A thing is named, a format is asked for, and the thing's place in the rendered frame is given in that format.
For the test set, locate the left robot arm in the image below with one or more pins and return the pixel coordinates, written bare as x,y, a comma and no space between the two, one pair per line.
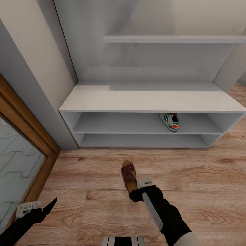
27,215

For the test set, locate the sandal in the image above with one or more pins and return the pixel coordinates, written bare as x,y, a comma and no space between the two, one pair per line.
129,176

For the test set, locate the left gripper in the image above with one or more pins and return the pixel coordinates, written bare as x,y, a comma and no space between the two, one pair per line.
22,225

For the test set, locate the gym shoe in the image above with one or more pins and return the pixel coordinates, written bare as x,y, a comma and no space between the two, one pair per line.
171,120

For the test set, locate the door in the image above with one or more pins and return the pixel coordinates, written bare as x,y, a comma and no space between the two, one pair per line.
27,155

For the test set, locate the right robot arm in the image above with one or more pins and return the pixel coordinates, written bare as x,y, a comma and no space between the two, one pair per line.
166,216

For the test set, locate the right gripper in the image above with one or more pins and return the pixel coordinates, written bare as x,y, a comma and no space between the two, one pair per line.
135,195

